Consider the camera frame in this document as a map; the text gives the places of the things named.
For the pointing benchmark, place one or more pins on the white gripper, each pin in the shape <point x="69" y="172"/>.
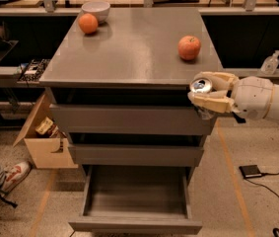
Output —
<point x="252" y="97"/>

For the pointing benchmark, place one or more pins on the silver blue redbull can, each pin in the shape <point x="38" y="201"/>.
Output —
<point x="202" y="86"/>

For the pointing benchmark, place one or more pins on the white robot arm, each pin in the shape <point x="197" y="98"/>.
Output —
<point x="273" y="110"/>

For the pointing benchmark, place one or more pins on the grey drawer cabinet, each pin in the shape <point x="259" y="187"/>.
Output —
<point x="132" y="60"/>

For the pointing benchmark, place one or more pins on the grey middle drawer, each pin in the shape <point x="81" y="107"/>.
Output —
<point x="136" y="149"/>

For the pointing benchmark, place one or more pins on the grey drawer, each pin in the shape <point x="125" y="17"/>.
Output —
<point x="136" y="149"/>
<point x="130" y="119"/>
<point x="136" y="199"/>

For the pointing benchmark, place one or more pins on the grey bottom drawer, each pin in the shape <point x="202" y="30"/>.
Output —
<point x="136" y="199"/>

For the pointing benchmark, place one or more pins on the grey top drawer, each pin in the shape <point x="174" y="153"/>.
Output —
<point x="130" y="119"/>

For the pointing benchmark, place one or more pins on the red apple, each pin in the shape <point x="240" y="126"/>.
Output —
<point x="188" y="47"/>

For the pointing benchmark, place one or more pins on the clear sanitizer bottle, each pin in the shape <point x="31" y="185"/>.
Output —
<point x="271" y="63"/>

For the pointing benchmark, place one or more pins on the black foot pedal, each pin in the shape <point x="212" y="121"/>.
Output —
<point x="250" y="171"/>

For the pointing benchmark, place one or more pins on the white bowl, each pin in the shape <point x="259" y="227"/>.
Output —
<point x="99" y="9"/>

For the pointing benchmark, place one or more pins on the orange fruit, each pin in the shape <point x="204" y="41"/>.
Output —
<point x="88" y="23"/>

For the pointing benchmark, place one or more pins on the snack packet in box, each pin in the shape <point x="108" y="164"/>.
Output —
<point x="47" y="128"/>

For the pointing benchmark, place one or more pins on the cardboard box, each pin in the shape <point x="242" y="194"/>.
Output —
<point x="47" y="151"/>

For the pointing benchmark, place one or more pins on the black white notebook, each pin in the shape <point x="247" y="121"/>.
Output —
<point x="32" y="71"/>

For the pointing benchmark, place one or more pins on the white red sneaker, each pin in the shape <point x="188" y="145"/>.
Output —
<point x="15" y="175"/>

